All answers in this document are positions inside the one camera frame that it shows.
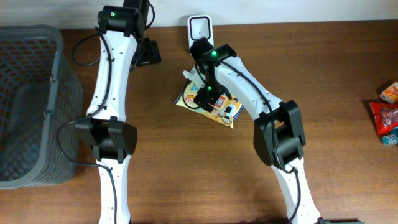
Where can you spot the grey plastic mesh basket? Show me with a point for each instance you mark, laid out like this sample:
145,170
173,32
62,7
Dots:
39,92

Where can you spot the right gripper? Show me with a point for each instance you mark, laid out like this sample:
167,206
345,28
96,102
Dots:
211,96

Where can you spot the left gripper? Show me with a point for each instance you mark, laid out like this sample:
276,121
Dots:
152,53

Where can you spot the small orange snack packet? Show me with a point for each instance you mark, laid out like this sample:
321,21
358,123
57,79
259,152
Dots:
390,94

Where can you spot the blue mouthwash bottle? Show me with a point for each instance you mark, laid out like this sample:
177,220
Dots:
390,139

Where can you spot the red snack bag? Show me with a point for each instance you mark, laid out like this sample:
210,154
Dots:
385,116

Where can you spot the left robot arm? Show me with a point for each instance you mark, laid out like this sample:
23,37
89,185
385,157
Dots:
124,47

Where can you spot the yellow snack bag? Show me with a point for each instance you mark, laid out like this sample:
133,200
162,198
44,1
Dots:
225,111

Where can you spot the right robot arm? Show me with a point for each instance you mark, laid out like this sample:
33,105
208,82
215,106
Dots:
279,135

